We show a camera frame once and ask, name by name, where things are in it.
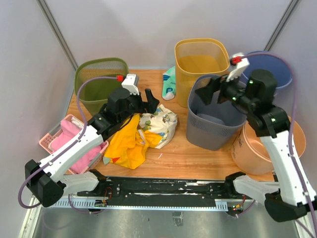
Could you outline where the grey plastic basket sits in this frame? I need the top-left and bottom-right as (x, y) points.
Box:
(186, 74), (247, 151)

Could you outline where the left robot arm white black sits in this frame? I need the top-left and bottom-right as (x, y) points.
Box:
(22, 88), (159, 207)

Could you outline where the purple cable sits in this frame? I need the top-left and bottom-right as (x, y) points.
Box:
(19, 75), (124, 208)
(198, 51), (317, 224)

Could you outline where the teal white sock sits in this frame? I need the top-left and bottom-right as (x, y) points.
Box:
(162, 66), (176, 101)

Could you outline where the yellow garment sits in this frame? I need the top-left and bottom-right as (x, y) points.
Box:
(103, 115), (162, 169)

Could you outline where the white dinosaur print cloth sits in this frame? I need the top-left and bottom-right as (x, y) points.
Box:
(139, 104), (178, 149)

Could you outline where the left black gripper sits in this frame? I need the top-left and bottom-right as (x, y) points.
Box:
(118, 88), (159, 124)

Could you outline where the pink cloth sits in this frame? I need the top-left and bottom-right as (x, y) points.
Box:
(48, 119), (103, 174)

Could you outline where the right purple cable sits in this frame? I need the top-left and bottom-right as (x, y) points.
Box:
(198, 51), (317, 224)

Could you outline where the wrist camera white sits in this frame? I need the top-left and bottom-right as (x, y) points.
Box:
(225, 53), (250, 82)
(121, 74), (139, 95)

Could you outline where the yellow mesh basket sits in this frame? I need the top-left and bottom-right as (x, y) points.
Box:
(174, 38), (229, 108)

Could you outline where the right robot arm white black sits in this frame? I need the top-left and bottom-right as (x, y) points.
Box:
(192, 69), (317, 222)

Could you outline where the pink plastic crate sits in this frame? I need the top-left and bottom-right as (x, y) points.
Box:
(39, 114), (108, 174)

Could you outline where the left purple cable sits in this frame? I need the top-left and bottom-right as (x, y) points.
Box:
(19, 75), (124, 208)

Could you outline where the peach plastic bucket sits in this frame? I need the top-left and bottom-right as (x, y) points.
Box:
(231, 122), (306, 175)

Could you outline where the blue plastic bucket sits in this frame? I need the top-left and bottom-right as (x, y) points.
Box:
(240, 55), (292, 93)

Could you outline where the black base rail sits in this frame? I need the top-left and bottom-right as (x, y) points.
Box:
(77, 177), (244, 209)

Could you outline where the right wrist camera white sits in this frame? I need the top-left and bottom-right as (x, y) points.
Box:
(225, 53), (250, 82)

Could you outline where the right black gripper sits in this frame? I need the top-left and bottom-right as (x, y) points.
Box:
(195, 68), (256, 112)

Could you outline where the green mesh basket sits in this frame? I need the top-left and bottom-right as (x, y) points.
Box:
(74, 58), (129, 115)

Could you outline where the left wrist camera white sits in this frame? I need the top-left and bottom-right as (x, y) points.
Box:
(121, 74), (139, 95)

